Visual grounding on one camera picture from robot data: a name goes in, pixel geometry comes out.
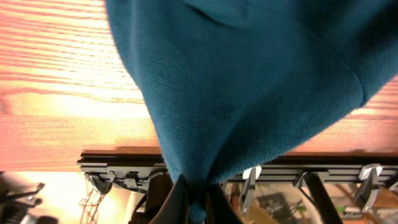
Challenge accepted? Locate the blue t-shirt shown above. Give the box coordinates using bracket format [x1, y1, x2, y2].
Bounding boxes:
[106, 0, 397, 223]

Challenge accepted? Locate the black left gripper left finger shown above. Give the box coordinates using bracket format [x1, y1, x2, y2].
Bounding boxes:
[150, 175, 189, 224]

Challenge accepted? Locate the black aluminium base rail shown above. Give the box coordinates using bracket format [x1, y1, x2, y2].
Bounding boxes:
[77, 152, 397, 190]

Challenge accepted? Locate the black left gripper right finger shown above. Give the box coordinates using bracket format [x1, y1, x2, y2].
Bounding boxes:
[205, 184, 243, 224]

